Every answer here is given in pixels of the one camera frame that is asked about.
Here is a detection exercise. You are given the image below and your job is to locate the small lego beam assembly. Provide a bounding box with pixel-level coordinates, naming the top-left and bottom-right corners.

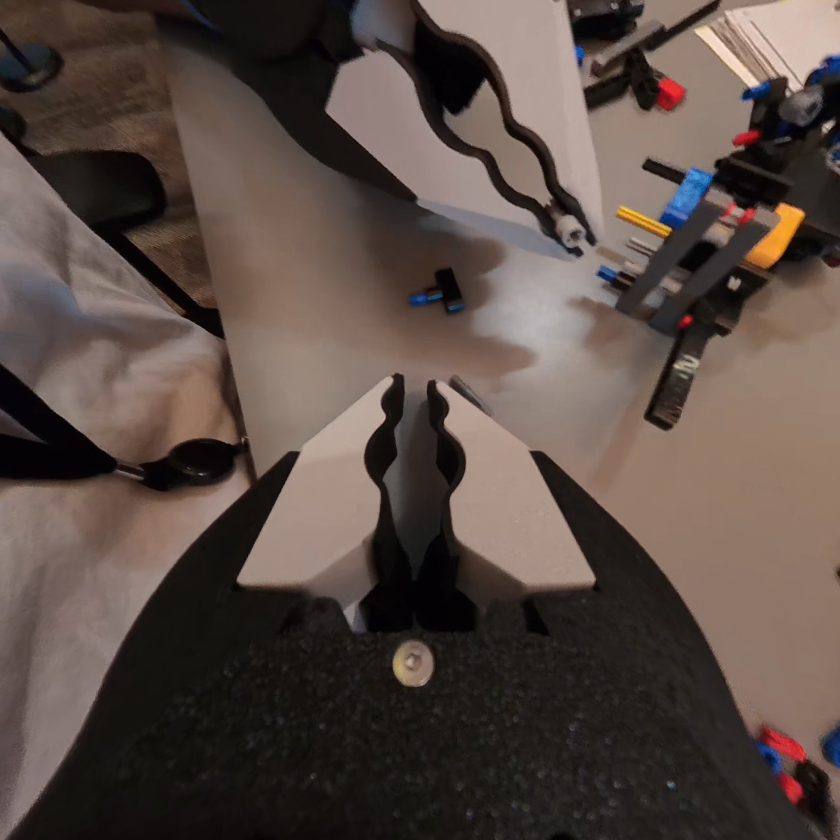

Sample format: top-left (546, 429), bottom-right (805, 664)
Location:
top-left (596, 157), bottom-right (807, 431)

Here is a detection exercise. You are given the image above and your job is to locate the grey lego beam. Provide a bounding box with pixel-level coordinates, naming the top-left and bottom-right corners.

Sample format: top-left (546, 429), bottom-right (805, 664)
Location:
top-left (589, 20), bottom-right (666, 77)

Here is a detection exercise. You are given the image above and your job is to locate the black lego beam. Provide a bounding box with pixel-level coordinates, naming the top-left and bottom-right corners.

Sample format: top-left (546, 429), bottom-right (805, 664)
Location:
top-left (583, 69), bottom-right (635, 110)

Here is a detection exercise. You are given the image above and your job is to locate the black beam with red connector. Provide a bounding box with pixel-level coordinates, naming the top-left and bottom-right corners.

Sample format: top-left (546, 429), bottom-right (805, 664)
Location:
top-left (625, 49), bottom-right (686, 111)

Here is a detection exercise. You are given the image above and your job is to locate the black strap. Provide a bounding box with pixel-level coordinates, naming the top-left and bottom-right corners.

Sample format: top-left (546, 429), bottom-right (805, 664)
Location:
top-left (0, 364), bottom-right (249, 493)

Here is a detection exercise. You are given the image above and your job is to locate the black lego axle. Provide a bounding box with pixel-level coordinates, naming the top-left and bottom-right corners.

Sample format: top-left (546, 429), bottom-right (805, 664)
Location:
top-left (656, 0), bottom-right (723, 39)

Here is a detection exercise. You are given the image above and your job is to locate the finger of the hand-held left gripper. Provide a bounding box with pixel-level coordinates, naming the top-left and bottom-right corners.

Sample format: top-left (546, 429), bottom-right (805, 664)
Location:
top-left (325, 39), bottom-right (585, 260)
top-left (412, 0), bottom-right (605, 247)

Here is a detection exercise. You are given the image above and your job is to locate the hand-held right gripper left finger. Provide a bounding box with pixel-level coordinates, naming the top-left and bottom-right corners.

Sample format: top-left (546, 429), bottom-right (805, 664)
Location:
top-left (235, 373), bottom-right (416, 634)

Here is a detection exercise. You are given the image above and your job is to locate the small black lego connector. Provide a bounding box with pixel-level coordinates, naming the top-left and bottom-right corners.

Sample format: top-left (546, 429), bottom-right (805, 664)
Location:
top-left (433, 266), bottom-right (469, 315)

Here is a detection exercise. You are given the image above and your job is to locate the lego instruction booklet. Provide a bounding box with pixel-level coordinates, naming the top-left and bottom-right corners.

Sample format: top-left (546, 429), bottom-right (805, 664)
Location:
top-left (694, 0), bottom-right (840, 91)

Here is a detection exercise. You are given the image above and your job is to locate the black office chair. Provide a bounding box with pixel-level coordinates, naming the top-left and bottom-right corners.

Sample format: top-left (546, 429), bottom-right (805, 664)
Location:
top-left (0, 26), bottom-right (225, 340)

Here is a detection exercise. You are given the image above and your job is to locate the grey black lego chassis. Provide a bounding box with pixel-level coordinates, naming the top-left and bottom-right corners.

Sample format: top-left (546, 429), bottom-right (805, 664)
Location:
top-left (712, 56), bottom-right (840, 266)

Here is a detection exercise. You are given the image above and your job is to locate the person's grey shirt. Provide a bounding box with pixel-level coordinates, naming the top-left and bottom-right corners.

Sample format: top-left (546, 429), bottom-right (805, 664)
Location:
top-left (0, 134), bottom-right (256, 824)

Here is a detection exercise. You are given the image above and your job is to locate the pile of small lego parts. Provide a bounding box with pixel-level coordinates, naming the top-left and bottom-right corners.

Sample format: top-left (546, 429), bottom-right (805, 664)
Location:
top-left (748, 718), bottom-right (840, 829)

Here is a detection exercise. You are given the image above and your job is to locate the black lego block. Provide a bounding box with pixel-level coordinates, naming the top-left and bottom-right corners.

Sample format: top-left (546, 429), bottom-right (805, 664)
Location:
top-left (567, 0), bottom-right (647, 40)

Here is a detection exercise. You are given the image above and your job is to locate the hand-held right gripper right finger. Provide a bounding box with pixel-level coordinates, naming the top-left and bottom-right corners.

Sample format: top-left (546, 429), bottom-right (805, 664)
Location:
top-left (415, 379), bottom-right (597, 632)

